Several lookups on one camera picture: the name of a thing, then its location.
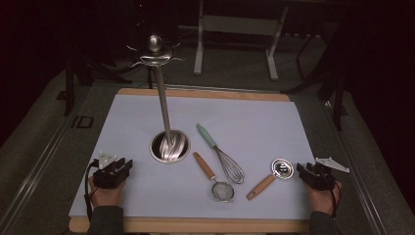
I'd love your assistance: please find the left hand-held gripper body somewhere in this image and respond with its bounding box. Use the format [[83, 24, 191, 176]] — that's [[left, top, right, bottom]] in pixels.
[[92, 151, 129, 190]]

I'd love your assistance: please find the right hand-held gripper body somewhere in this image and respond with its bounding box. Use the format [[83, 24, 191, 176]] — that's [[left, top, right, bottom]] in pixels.
[[302, 157, 350, 192]]

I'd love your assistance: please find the steel ladle with wooden handle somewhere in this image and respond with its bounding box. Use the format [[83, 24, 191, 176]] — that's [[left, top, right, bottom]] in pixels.
[[245, 158, 295, 202]]

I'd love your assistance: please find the steel utensil stand with hooks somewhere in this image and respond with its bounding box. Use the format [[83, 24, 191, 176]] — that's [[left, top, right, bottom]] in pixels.
[[126, 33, 192, 165]]

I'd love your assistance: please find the whisk with green handle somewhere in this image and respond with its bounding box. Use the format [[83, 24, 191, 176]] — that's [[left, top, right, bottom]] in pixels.
[[196, 122, 246, 185]]

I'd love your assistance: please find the person's left hand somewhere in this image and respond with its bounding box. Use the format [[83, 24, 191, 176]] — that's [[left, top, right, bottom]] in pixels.
[[88, 177, 127, 209]]

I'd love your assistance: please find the person's right hand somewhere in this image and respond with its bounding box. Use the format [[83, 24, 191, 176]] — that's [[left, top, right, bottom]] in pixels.
[[306, 180, 344, 216]]

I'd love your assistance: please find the white work mat board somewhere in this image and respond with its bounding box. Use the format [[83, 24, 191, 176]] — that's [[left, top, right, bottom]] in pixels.
[[69, 93, 316, 220]]

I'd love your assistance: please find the white metal stand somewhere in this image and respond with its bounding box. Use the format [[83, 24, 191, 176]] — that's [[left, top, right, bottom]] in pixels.
[[177, 0, 290, 82]]

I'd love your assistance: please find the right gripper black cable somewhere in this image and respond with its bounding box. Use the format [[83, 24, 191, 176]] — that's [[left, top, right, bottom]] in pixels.
[[328, 180, 343, 219]]

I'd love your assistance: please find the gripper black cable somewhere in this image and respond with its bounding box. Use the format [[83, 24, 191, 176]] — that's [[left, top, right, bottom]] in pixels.
[[328, 180, 343, 219], [83, 159, 101, 223]]

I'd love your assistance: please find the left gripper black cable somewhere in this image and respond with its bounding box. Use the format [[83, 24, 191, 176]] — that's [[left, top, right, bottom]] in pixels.
[[83, 159, 101, 223]]

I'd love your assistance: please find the small strainer with wooden handle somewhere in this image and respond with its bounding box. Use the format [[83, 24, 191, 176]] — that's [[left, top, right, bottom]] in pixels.
[[192, 151, 236, 204]]

